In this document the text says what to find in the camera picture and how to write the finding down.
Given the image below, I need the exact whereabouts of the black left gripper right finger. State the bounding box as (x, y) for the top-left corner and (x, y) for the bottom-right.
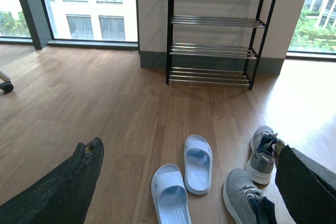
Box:
(275, 145), (335, 223)

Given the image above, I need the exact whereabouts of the white chair leg with caster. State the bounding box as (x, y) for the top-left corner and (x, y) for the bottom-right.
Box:
(0, 71), (14, 93)

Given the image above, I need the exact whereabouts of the light blue slipper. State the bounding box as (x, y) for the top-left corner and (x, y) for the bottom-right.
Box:
(184, 134), (213, 196)
(151, 164), (191, 223)

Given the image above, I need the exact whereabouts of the grey knit sneaker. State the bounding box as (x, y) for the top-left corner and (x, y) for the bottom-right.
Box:
(223, 168), (277, 224)
(245, 125), (279, 185)

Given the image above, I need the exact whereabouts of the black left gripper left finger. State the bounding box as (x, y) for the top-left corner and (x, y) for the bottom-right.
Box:
(1, 137), (104, 223)

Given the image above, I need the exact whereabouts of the black metal shoe rack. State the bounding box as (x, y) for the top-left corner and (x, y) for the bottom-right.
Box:
(166, 0), (276, 90)

